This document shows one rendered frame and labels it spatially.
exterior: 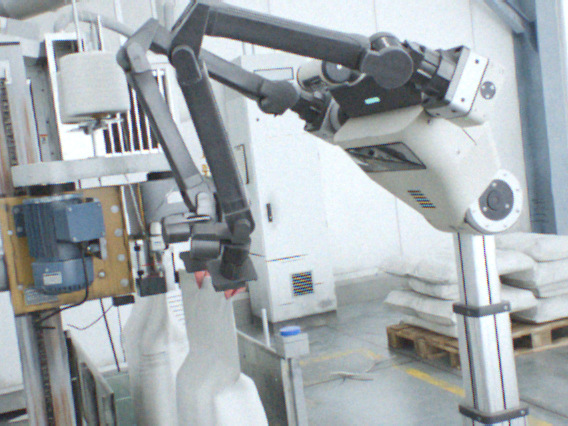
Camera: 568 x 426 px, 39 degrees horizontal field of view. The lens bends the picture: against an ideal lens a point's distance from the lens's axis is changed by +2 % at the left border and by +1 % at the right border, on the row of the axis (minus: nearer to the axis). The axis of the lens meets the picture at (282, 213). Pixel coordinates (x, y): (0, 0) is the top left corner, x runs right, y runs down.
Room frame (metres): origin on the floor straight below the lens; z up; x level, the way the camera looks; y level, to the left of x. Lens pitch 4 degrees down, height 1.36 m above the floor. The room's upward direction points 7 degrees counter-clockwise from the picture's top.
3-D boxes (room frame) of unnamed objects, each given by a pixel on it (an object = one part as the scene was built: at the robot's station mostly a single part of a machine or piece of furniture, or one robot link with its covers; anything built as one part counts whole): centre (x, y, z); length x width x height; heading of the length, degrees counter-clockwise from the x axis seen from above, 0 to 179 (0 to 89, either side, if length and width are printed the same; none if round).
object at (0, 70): (2.18, 0.71, 1.68); 0.05 x 0.03 x 0.06; 111
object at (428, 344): (5.13, -1.31, 0.07); 1.20 x 0.82 x 0.14; 113
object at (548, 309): (5.05, -1.68, 0.20); 0.67 x 0.43 x 0.15; 111
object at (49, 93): (4.62, 1.13, 1.82); 0.51 x 0.27 x 0.71; 21
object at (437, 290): (5.00, -1.00, 0.44); 0.66 x 0.42 x 0.14; 15
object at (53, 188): (2.05, 0.58, 1.35); 0.12 x 0.12 x 0.04
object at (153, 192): (2.44, 0.34, 1.21); 0.30 x 0.25 x 0.30; 21
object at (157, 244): (2.23, 0.36, 1.14); 0.05 x 0.04 x 0.16; 111
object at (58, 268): (2.05, 0.58, 1.21); 0.15 x 0.15 x 0.25
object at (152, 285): (2.27, 0.41, 1.04); 0.08 x 0.06 x 0.05; 111
